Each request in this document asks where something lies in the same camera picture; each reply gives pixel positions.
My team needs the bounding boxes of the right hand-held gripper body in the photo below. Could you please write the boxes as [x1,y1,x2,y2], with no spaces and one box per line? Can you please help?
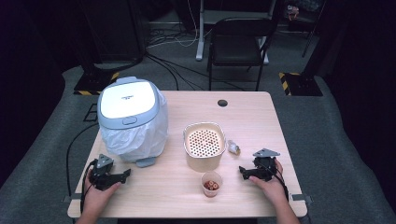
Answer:
[250,147,281,182]

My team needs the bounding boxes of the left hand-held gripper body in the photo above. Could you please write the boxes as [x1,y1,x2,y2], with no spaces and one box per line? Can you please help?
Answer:
[89,153,123,191]

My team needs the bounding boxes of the person's left hand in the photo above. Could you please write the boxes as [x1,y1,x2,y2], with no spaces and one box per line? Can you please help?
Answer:
[81,169,122,217]

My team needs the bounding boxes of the person's right hand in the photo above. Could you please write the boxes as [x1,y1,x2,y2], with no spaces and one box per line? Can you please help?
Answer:
[247,159,289,207]

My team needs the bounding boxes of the crumpled clear wrapper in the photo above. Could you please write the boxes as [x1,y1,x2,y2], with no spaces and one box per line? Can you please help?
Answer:
[227,139,241,156]

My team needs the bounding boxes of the translucent white trash bag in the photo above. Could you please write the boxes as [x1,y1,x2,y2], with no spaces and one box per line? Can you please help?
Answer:
[100,90,169,163]

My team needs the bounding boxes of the grey table clamp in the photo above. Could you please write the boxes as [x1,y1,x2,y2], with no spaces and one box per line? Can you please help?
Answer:
[290,193,314,205]
[62,193,83,204]

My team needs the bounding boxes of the small clear plastic cup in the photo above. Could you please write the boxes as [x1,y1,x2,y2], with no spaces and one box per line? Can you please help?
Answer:
[201,171,223,198]

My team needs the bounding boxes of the black stand base hazard tape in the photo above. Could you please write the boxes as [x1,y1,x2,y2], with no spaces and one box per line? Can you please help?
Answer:
[73,72,120,96]
[278,72,324,97]

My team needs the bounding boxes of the black folding chair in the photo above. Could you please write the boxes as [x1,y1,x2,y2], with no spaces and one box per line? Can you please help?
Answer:
[206,17,276,91]

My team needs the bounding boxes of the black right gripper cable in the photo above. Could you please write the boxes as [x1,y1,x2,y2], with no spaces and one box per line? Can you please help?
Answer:
[264,160,290,202]

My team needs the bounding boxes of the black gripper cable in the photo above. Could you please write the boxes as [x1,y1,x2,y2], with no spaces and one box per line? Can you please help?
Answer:
[264,160,290,202]
[65,122,101,216]

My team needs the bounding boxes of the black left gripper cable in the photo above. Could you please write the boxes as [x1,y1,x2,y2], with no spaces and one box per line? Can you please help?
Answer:
[65,122,101,216]

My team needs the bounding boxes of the black floor cables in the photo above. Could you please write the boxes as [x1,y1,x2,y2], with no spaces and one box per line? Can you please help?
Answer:
[144,52,247,91]

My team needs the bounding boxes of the white desk frame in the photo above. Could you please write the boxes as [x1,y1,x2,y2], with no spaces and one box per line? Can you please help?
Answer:
[195,0,277,65]

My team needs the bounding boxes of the white floor cable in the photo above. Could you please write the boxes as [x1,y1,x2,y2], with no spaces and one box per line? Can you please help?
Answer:
[146,0,200,49]

